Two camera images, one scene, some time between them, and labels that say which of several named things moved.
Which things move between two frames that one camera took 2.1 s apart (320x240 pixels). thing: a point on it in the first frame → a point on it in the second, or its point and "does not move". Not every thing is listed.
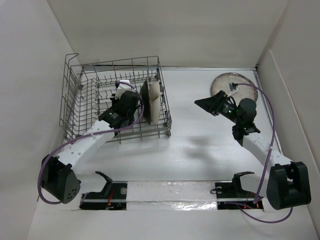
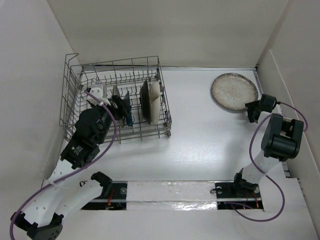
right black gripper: (213, 104) → (251, 105)
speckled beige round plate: (221, 83) does not move
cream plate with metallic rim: (146, 100) does not move
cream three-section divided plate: (155, 99) does not move
